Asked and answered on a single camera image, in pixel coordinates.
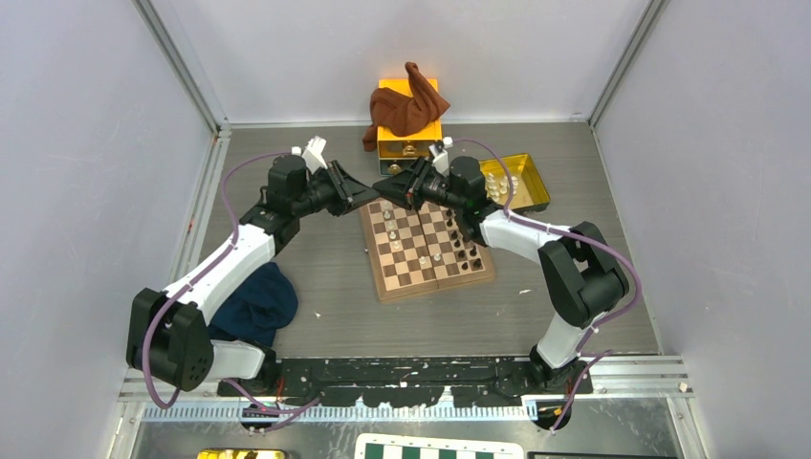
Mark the green white chess mat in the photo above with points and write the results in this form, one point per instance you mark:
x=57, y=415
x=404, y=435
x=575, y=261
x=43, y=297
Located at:
x=383, y=446

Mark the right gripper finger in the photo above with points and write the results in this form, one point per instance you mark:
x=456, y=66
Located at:
x=403, y=198
x=408, y=180

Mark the yellow drawer box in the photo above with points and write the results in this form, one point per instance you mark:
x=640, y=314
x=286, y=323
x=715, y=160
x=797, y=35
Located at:
x=395, y=153

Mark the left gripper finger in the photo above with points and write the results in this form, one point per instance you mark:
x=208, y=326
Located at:
x=357, y=196
x=341, y=179

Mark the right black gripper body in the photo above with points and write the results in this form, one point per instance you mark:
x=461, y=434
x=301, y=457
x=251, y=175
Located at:
x=432, y=189

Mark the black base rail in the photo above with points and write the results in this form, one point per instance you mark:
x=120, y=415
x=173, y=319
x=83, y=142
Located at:
x=410, y=382

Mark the dark blue cloth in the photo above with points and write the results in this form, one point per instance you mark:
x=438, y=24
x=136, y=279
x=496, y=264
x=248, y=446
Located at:
x=261, y=305

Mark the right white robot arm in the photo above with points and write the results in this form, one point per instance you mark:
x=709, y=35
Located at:
x=585, y=278

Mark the brown cloth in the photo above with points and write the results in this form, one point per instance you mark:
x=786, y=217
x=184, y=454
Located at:
x=404, y=115

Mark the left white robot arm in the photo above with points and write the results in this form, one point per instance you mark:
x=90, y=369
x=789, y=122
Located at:
x=168, y=338

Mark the wooden chess board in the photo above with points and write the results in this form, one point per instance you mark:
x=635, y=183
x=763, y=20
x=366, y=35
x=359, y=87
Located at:
x=395, y=265

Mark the yellow metal tray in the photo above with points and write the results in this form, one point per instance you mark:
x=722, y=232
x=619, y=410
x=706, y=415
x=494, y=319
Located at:
x=521, y=183

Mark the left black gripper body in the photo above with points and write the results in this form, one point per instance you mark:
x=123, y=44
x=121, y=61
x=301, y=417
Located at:
x=325, y=190

